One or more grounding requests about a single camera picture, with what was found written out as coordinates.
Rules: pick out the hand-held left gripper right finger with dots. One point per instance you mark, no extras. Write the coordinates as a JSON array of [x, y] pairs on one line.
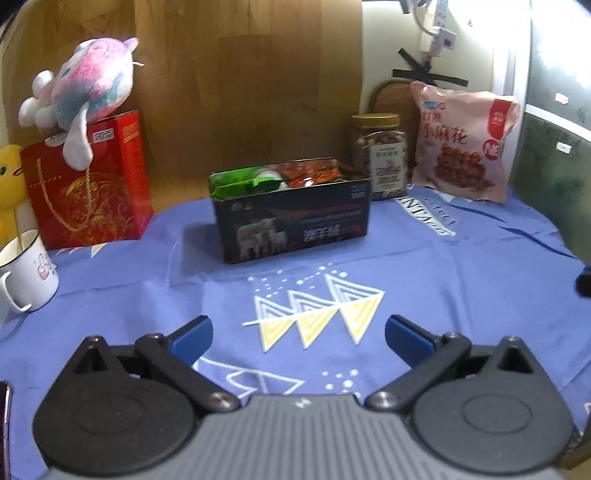
[[406, 337]]

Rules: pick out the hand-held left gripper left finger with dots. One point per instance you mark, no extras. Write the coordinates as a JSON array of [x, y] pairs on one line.
[[191, 339]]

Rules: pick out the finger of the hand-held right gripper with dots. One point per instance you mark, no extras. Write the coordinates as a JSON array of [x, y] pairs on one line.
[[584, 282]]

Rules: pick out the dark printed box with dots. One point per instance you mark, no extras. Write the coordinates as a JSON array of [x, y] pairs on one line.
[[295, 226]]

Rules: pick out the green and orange packet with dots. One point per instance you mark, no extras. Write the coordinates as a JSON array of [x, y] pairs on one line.
[[238, 182]]

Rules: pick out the red packet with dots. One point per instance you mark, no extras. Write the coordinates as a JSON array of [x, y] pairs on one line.
[[302, 171]]

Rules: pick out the blue printed tablecloth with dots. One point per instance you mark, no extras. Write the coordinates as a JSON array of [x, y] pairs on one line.
[[461, 277]]

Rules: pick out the red gift bag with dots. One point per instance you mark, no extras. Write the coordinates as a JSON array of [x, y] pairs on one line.
[[111, 194]]

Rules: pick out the white enamel mug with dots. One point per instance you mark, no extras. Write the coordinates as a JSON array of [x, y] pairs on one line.
[[30, 277]]

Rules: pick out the clear jar with gold lid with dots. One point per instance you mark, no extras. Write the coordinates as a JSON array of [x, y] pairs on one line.
[[378, 157]]

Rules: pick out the large pink snack bag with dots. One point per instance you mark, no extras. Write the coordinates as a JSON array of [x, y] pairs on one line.
[[461, 143]]

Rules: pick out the round wooden board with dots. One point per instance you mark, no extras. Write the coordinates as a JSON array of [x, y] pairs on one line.
[[390, 99]]

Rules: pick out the yellow plush toy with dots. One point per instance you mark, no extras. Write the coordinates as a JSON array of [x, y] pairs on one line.
[[10, 180]]

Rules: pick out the black tape cross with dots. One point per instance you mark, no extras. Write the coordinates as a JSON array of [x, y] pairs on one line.
[[427, 71]]

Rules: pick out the pink and blue plush toy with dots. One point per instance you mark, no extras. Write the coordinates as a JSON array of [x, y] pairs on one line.
[[92, 87]]

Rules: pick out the white power strip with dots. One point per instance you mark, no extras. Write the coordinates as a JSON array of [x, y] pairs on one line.
[[438, 32]]

